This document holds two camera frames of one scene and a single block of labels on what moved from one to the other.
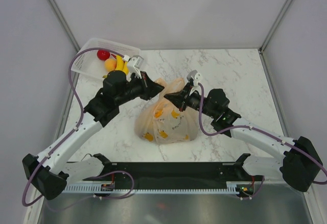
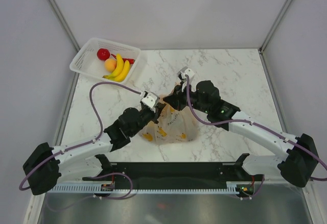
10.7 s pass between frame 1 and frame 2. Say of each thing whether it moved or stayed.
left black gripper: moved
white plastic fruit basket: stayed
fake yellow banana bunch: stayed
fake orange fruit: stayed
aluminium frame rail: stayed
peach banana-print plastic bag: moved
